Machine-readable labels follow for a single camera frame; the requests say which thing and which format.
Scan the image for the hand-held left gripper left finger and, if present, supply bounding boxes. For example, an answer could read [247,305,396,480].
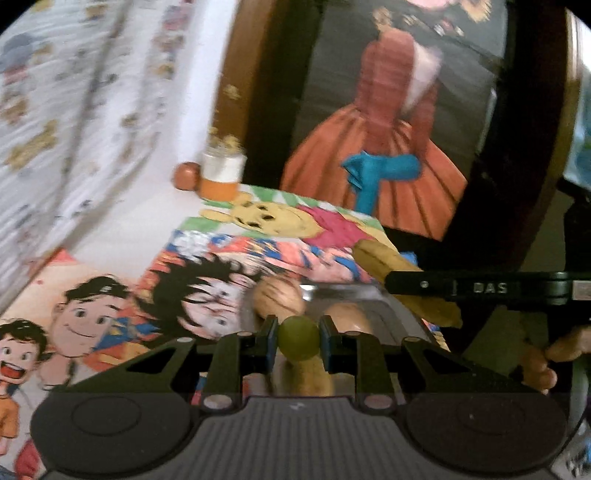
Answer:
[60,316,279,412]

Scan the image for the green grape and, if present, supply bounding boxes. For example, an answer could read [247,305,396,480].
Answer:
[277,316,321,361]

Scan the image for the small brown round fruit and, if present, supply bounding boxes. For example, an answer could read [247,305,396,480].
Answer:
[329,301,376,334]

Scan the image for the colourful anime cartoon sheet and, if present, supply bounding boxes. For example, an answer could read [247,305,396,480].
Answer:
[0,231,453,480]

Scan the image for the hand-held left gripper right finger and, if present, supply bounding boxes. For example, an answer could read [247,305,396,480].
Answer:
[320,316,522,412]

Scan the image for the wall poster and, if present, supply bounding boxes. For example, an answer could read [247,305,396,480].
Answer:
[280,0,509,241]

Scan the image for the yellow bear cartoon sheet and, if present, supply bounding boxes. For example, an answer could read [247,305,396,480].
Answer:
[182,185,416,287]

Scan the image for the white and orange jar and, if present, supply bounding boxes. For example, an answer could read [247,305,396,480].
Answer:
[199,150,245,200]

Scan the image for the dark door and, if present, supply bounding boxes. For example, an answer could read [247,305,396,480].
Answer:
[240,0,587,287]

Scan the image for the metal tray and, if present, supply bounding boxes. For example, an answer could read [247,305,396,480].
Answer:
[240,281,444,398]

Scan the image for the person's right hand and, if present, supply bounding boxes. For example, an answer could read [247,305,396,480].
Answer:
[521,323,591,395]

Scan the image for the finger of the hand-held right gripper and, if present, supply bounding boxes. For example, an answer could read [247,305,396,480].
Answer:
[385,270,455,298]

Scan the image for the brown wooden door frame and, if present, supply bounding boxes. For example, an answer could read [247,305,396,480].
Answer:
[215,0,324,185]

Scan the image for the red brown apple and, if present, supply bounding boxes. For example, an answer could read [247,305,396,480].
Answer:
[173,161,201,191]

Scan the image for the yellow banana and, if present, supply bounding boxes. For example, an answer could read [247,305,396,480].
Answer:
[353,239,463,329]

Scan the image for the white cartoon printed blanket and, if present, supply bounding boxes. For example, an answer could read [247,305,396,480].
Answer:
[0,0,195,315]

